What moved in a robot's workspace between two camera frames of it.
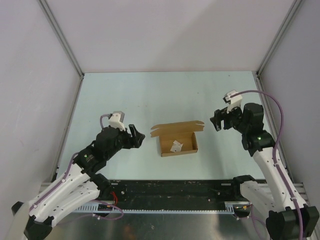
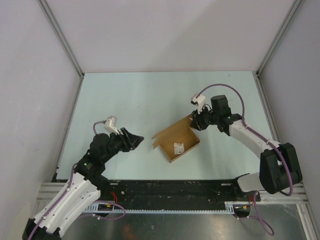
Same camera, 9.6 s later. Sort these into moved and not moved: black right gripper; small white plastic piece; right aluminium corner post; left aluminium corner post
Moved: black right gripper; small white plastic piece
Not moved: right aluminium corner post; left aluminium corner post
